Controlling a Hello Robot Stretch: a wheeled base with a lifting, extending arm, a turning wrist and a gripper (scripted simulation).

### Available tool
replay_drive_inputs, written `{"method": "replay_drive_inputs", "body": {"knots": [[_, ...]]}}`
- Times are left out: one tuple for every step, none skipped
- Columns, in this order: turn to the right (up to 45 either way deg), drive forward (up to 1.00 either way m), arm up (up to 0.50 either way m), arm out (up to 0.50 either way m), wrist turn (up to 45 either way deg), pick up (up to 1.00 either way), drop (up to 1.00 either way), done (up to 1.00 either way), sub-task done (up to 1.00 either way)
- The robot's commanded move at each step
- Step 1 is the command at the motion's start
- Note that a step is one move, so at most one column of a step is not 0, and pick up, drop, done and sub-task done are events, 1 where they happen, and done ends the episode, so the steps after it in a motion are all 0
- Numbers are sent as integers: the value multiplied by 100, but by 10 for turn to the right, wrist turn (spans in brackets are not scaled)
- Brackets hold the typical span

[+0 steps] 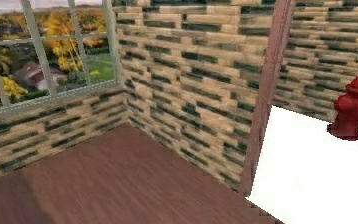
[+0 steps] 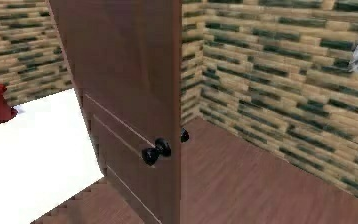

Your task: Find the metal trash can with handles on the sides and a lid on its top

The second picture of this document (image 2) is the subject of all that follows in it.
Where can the brown wooden room door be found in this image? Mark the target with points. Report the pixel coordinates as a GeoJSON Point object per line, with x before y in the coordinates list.
{"type": "Point", "coordinates": [127, 66]}

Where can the black round door knob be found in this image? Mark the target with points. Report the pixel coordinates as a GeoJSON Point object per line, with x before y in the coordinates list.
{"type": "Point", "coordinates": [156, 151]}
{"type": "Point", "coordinates": [184, 135]}

